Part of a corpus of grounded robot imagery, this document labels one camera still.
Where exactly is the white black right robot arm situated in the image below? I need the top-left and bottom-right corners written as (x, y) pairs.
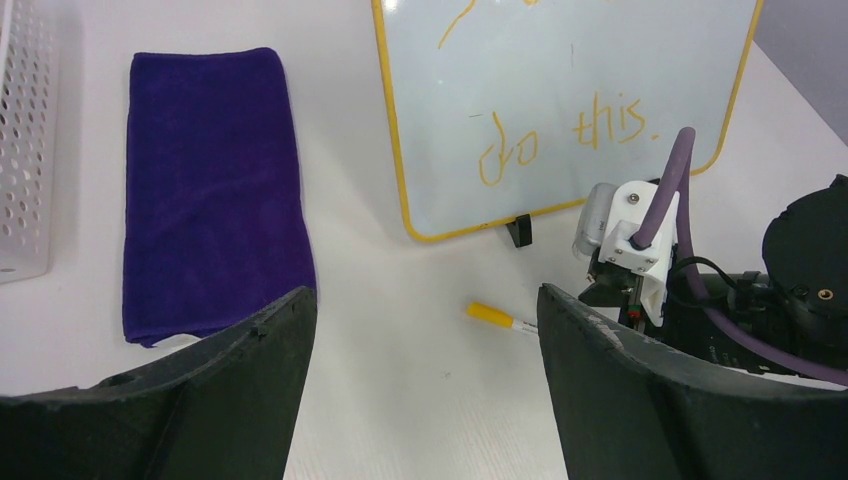
top-left (575, 174), bottom-right (847, 375)

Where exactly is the yellow marker cap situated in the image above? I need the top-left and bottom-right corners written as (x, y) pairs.
top-left (466, 302), bottom-right (514, 329)

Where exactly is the purple towel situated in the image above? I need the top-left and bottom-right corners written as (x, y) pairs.
top-left (122, 47), bottom-right (317, 348)

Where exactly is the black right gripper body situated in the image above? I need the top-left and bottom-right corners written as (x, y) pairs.
top-left (578, 275), bottom-right (646, 332)

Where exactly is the white plastic basket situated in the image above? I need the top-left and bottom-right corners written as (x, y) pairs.
top-left (1, 0), bottom-right (60, 284)

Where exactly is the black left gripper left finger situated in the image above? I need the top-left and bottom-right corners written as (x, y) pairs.
top-left (1, 287), bottom-right (317, 479)

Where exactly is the white marker pen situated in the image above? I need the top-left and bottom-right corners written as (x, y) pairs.
top-left (511, 319), bottom-right (538, 335)

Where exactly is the yellow framed whiteboard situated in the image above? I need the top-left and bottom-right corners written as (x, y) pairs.
top-left (372, 0), bottom-right (762, 242)

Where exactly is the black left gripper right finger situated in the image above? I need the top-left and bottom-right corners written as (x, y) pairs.
top-left (537, 284), bottom-right (847, 479)

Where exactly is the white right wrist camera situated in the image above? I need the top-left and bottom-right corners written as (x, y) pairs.
top-left (572, 181), bottom-right (679, 328)

